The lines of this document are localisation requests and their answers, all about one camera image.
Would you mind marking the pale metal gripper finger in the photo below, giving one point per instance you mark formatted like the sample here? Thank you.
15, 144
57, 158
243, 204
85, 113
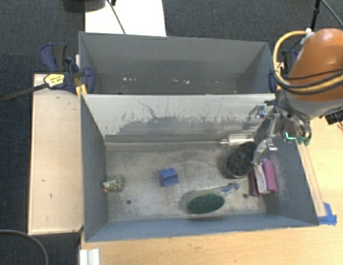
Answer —
260, 112
261, 150

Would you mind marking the blue block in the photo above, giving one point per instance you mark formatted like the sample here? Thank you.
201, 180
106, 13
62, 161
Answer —
169, 177

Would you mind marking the pale wood flat board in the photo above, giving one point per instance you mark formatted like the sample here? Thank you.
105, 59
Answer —
56, 161

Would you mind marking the silver metal cylinder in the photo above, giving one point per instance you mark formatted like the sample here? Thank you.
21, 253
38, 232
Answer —
238, 140

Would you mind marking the grey metal bin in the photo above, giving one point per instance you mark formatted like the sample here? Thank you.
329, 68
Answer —
171, 120

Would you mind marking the mottled toy turtle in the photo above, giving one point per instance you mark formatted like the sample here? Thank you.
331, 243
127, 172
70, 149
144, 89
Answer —
115, 183

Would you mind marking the black oval dish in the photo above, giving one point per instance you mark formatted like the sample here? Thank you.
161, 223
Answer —
238, 161

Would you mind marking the black cylinder on white bracket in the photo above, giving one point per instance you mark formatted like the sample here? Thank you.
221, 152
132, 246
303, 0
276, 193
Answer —
333, 117

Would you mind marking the purple and white cloth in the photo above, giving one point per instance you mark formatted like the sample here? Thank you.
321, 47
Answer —
266, 178

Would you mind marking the green scrub brush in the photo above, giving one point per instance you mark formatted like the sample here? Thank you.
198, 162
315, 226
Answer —
205, 201

